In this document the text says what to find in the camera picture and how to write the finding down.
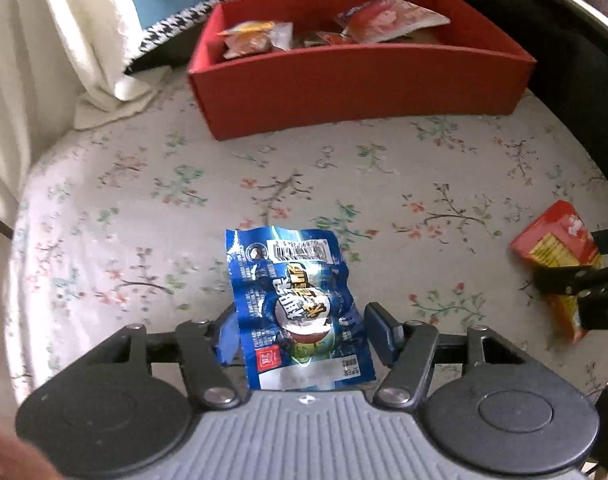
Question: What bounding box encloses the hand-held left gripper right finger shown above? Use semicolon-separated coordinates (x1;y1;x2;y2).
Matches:
363;302;533;409

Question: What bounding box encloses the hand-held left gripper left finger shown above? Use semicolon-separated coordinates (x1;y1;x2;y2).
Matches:
88;305;242;408

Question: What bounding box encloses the red and yellow snack packet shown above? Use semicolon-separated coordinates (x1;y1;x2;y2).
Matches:
510;200;606;344

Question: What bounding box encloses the blue snack packet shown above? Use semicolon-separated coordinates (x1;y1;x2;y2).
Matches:
226;226;377;392

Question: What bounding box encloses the red cardboard box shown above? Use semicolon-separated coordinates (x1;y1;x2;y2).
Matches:
187;0;538;142

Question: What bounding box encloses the white snack packet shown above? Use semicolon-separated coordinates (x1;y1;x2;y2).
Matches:
218;19;295;60

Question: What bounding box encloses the red sausage packet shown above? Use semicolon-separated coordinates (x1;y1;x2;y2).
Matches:
335;0;451;44

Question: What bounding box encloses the floral cloth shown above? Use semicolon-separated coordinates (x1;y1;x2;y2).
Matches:
2;76;608;407

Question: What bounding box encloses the dark coffee table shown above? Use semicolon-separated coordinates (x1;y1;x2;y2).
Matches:
393;0;608;98

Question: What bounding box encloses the white towel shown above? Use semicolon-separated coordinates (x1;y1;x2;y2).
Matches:
0;0;155;232

